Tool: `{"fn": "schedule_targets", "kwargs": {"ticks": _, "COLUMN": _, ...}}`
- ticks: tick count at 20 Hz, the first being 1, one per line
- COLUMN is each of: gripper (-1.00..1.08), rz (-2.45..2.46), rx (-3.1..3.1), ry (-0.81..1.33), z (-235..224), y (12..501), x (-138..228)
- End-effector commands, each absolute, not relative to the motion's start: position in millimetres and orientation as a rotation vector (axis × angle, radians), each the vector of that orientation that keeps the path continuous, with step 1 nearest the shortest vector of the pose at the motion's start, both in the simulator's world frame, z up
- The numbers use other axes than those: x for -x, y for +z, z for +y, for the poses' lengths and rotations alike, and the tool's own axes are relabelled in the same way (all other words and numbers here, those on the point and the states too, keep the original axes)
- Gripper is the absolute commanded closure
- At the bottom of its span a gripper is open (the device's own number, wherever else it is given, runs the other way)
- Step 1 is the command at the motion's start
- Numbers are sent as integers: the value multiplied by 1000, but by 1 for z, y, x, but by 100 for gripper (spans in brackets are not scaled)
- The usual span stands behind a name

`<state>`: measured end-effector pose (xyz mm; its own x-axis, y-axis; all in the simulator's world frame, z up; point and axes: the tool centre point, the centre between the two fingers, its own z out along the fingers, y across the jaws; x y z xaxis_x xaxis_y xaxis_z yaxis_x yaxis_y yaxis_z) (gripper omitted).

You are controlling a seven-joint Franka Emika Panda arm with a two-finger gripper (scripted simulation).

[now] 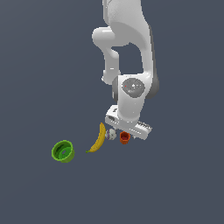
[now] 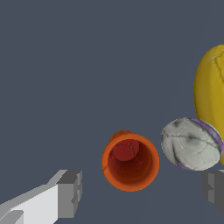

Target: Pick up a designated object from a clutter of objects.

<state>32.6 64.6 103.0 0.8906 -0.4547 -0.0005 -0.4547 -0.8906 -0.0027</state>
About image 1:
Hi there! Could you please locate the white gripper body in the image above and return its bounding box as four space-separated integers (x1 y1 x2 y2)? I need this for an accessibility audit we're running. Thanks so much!
104 105 153 141

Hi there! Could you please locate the small white purple object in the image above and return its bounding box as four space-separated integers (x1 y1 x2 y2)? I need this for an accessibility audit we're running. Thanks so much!
105 129 117 141

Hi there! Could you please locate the small orange cup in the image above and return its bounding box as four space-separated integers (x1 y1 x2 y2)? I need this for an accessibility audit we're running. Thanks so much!
119 131 131 145

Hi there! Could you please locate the yellow banana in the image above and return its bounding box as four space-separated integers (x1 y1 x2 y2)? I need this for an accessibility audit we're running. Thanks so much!
85 122 107 154

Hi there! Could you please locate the green cup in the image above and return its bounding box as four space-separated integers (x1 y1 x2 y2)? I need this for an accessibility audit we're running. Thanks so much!
51 139 76 164

